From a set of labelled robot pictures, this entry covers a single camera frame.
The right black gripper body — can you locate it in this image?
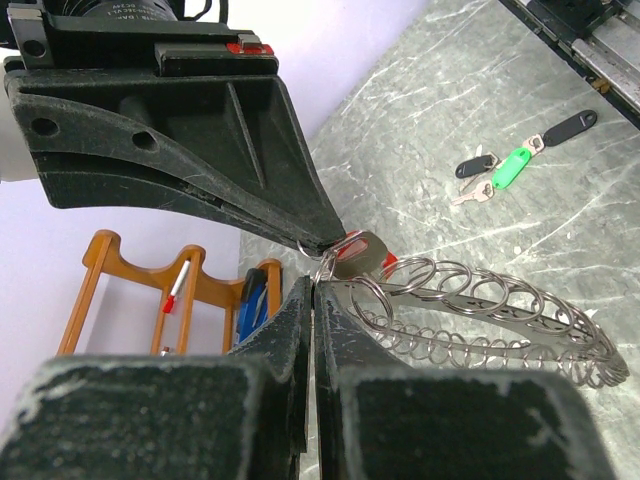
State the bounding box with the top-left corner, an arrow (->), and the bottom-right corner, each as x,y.
6,1 -> 279,77

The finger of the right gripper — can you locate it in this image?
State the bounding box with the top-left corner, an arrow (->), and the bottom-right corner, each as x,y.
36,151 -> 320,253
5,70 -> 345,246

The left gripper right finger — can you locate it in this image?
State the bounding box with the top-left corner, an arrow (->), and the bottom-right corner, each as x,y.
314,282 -> 614,479

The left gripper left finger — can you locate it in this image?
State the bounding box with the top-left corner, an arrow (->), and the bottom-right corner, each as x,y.
1,277 -> 312,479

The metal disc with keyrings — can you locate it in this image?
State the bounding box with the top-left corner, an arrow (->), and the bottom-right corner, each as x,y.
313,245 -> 630,389

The red key tag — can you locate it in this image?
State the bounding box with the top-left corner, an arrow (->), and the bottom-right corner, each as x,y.
332,230 -> 397,280

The blue stapler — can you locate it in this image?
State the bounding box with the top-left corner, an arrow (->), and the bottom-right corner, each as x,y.
236,268 -> 268,345

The red-capped marker right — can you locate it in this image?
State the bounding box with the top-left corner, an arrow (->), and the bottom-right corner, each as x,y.
162,260 -> 191,314

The wooden three-tier shelf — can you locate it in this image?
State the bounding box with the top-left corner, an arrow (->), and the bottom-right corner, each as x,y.
55,228 -> 284,357

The black key tag upper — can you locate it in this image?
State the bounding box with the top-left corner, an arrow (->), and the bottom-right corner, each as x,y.
454,144 -> 501,193

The green key tag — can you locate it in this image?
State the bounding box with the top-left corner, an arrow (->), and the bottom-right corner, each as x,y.
449,133 -> 546,208

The aluminium mounting rail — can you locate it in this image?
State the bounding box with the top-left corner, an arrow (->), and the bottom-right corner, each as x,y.
503,1 -> 639,113

